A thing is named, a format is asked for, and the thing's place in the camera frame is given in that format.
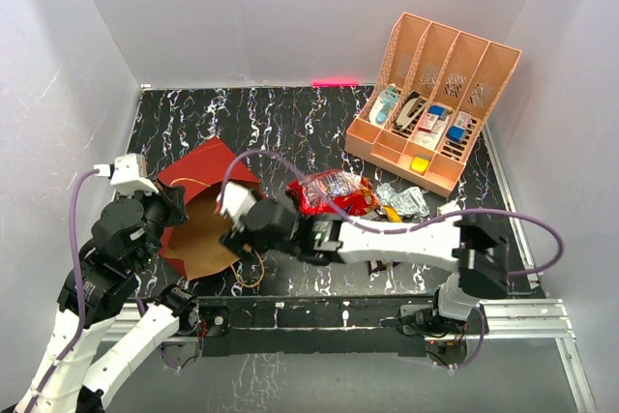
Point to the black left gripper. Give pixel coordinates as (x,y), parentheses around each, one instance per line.
(174,197)

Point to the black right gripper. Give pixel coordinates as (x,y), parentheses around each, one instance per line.
(237,241)

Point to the red brown paper bag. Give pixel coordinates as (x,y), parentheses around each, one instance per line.
(193,248)

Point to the red large candy bag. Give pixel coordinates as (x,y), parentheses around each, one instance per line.
(351,192)

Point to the yellow candy packet back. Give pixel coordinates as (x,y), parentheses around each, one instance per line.
(391,214)

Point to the silver white snack packet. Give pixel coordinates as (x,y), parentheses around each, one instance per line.
(406,204)

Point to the purple brown candy packet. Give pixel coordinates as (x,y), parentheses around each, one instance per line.
(377,266)

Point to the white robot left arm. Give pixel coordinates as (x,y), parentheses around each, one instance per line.
(72,377)

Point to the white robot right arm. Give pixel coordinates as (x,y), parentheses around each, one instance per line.
(458,245)

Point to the pink tape strip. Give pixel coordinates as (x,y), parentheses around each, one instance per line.
(335,81)

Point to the yellow sponge block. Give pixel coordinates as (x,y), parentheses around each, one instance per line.
(420,164)

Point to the blue white stapler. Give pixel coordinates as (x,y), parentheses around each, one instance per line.
(384,105)

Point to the black white stapler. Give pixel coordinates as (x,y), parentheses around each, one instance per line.
(413,108)

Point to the white cardboard box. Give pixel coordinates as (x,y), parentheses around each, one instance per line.
(449,210)

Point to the pink desk organizer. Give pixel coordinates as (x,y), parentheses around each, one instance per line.
(449,67)

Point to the red white small box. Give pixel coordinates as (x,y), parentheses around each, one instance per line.
(429,120)

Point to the blue eraser block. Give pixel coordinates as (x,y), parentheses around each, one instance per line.
(439,111)

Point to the blue small box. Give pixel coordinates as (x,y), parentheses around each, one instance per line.
(456,134)

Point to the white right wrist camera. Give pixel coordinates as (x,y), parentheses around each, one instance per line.
(235,201)

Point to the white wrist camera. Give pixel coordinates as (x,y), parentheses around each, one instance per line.
(235,201)
(127,175)

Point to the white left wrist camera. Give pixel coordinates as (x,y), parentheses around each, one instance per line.
(127,175)

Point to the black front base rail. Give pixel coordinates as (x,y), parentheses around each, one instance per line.
(227,326)

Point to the aluminium frame rail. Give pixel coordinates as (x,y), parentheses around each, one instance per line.
(527,318)

